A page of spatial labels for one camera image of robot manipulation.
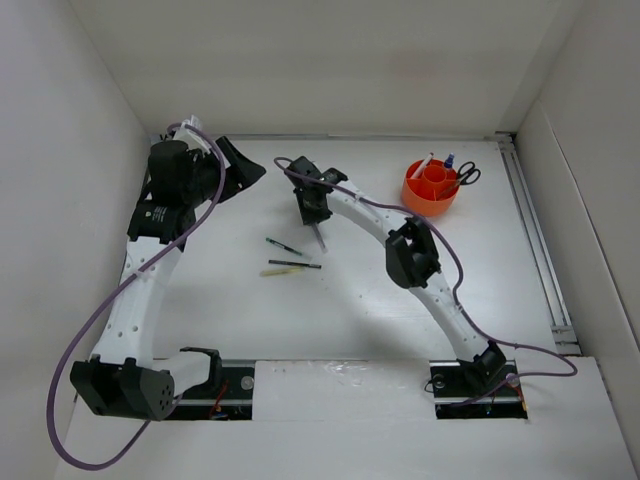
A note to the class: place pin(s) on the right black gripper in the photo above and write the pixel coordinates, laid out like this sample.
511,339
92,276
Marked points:
311,216

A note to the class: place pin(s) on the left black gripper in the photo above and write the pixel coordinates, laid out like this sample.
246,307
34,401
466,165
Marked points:
245,172

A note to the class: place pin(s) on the grey purple pen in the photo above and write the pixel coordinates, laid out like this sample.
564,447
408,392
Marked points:
319,238

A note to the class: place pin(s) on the white marker red cap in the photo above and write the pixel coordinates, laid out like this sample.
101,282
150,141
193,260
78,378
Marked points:
422,165

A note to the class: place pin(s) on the black handled scissors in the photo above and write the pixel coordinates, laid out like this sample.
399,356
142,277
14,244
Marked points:
467,174

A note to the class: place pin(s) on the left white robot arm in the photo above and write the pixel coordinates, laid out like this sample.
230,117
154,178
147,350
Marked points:
122,378

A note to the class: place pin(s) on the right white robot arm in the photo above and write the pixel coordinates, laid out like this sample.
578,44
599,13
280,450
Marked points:
411,261

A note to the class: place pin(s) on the green black pen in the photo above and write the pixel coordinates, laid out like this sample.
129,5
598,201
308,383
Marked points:
284,247

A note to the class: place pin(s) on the black slim pen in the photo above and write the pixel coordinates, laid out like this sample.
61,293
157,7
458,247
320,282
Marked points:
295,264

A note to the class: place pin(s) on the yellow highlighter pen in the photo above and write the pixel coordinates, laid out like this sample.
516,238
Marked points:
281,271

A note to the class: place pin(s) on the orange round organizer container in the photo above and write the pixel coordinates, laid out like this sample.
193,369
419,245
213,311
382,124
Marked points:
432,192

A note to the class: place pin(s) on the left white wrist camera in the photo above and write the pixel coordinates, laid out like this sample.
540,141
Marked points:
189,131

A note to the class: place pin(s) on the back aluminium rail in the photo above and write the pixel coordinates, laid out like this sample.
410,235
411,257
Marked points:
364,137

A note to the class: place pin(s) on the aluminium rail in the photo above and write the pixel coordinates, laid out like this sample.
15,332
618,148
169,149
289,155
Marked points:
364,137
561,326

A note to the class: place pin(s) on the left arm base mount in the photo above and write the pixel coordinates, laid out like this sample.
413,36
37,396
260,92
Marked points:
231,399

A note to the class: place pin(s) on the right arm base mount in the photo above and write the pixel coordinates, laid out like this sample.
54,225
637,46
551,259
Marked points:
455,399

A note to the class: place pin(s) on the right aluminium rail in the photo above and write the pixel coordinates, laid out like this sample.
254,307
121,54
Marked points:
561,326

